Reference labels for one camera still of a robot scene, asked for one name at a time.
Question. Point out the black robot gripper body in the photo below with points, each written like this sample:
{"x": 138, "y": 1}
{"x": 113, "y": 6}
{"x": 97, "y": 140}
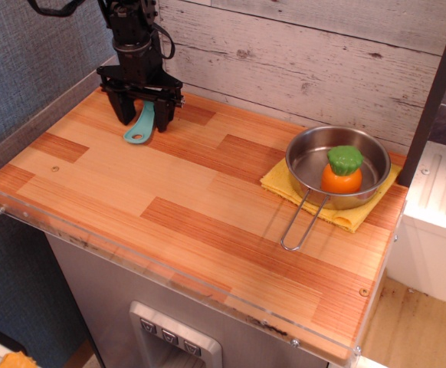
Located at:
{"x": 140, "y": 74}

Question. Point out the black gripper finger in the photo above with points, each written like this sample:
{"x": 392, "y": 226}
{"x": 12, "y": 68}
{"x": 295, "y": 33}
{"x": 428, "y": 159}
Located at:
{"x": 164, "y": 113}
{"x": 123, "y": 106}

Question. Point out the teal brush with white bristles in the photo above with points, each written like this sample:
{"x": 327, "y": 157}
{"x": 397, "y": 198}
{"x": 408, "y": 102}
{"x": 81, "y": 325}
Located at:
{"x": 142, "y": 130}

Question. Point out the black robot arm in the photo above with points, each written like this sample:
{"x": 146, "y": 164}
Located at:
{"x": 133, "y": 22}

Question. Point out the orange toy carrot green top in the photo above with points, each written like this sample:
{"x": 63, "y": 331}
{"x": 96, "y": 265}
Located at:
{"x": 342, "y": 173}

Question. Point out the yellow folded cloth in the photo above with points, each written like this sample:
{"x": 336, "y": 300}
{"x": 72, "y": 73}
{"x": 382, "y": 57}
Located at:
{"x": 278, "y": 181}

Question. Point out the clear acrylic table guard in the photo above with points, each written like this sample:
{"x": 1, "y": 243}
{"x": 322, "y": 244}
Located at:
{"x": 184, "y": 226}

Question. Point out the silver toy fridge dispenser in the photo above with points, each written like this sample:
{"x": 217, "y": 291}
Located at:
{"x": 166, "y": 342}

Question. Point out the orange object bottom left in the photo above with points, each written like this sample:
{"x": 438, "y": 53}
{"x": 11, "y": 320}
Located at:
{"x": 17, "y": 360}

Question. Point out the white toy sink counter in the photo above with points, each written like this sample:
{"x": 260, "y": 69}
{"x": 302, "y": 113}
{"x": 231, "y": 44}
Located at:
{"x": 418, "y": 255}

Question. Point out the stainless steel pan with handle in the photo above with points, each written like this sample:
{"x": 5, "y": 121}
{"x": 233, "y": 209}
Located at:
{"x": 306, "y": 157}

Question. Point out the dark grey right post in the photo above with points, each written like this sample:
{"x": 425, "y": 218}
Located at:
{"x": 426, "y": 122}

